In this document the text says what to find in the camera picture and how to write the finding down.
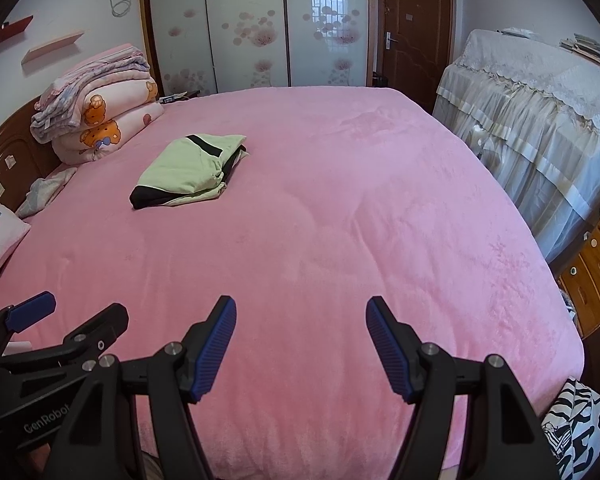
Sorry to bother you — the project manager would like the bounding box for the red wall shelf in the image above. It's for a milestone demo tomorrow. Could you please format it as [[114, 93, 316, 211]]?
[[0, 15, 34, 48]]

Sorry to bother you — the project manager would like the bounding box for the pale patterned cloth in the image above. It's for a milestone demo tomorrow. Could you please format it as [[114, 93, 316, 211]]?
[[16, 166, 78, 219]]

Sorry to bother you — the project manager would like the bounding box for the wooden headboard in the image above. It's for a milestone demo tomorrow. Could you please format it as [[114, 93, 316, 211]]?
[[0, 95, 63, 213]]

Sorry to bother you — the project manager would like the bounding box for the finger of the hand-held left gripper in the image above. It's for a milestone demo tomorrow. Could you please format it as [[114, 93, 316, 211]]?
[[2, 291, 57, 335], [62, 302, 130, 362]]

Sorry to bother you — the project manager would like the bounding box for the green and black hooded jacket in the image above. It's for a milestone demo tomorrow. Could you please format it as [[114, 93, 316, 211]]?
[[130, 133, 249, 211]]

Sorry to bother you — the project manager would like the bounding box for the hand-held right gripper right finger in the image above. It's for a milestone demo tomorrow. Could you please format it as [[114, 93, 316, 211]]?
[[365, 296, 563, 480]]

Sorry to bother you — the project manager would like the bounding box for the pink wall shelf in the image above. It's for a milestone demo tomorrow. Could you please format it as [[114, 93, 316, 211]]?
[[21, 31, 85, 66]]

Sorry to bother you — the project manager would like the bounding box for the dark bedside clutter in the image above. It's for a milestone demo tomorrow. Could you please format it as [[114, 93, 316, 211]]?
[[159, 91, 201, 106]]

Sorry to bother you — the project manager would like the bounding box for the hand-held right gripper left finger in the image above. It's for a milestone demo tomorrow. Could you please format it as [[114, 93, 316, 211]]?
[[45, 296, 238, 480]]

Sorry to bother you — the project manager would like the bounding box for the wooden drawer cabinet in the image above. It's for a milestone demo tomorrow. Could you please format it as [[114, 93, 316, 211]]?
[[557, 195, 600, 338]]

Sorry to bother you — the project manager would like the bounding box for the zebra print fabric bag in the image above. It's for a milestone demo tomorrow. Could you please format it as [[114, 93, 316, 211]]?
[[540, 379, 600, 480]]

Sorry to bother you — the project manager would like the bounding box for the floral sliding-door wardrobe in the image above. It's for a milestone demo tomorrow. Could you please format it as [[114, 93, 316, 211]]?
[[139, 0, 381, 98]]

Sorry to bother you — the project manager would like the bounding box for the stack of books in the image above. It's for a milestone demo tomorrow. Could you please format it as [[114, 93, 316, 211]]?
[[560, 32, 600, 68]]

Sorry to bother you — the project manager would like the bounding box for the brown wooden door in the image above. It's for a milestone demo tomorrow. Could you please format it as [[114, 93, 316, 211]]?
[[374, 0, 455, 111]]

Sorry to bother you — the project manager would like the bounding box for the pink bed blanket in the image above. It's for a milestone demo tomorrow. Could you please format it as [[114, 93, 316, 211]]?
[[0, 86, 586, 480]]

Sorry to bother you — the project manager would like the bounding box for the stack of folded pink quilts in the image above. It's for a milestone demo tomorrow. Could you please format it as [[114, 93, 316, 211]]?
[[30, 42, 153, 143]]

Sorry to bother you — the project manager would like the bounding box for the pink embroidered pillow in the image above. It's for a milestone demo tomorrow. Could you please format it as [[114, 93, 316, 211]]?
[[0, 203, 32, 293]]

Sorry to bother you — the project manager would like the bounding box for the folded pink bear-print quilt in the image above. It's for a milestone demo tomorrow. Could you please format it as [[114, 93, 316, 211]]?
[[52, 72, 165, 166]]

